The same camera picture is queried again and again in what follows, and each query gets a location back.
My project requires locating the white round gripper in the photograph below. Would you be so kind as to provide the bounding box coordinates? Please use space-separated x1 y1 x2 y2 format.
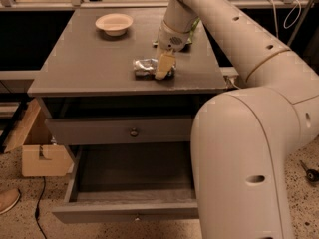
155 21 190 80

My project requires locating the crushed silver redbull can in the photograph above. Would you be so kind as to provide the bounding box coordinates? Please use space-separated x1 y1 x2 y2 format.
133 59 175 78

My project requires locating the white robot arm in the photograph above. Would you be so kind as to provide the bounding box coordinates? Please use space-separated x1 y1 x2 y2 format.
156 0 319 239

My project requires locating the round brass drawer knob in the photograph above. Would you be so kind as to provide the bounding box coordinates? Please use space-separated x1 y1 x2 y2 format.
130 128 139 137

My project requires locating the grey drawer cabinet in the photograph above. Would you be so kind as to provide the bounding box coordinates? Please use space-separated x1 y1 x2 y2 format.
27 6 228 225

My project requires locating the closed grey top drawer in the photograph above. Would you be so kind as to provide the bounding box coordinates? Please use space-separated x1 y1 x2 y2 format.
46 118 192 145

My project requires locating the open grey middle drawer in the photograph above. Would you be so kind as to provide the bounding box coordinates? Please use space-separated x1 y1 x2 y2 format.
53 142 198 223

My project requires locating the green chip bag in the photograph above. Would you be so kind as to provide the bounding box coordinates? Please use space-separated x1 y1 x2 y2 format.
152 17 201 47

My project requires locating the white paper bowl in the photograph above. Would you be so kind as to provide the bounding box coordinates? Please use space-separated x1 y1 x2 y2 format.
95 13 134 37

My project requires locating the cardboard box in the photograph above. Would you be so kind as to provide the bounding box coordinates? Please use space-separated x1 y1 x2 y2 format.
5 99 74 177

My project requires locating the black caster wheel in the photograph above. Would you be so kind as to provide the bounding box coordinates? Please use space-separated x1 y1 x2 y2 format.
300 161 319 182

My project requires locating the tan round object on floor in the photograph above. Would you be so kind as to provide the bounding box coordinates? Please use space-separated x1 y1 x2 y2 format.
0 188 21 214

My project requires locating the grey metal rail beam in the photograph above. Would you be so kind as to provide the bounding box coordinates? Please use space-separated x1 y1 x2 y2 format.
220 67 239 84

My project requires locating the white hanging cable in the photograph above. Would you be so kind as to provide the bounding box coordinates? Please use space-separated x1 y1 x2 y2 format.
266 0 303 40

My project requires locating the black floor cable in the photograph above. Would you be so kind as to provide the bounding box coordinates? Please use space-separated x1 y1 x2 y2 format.
34 176 48 239

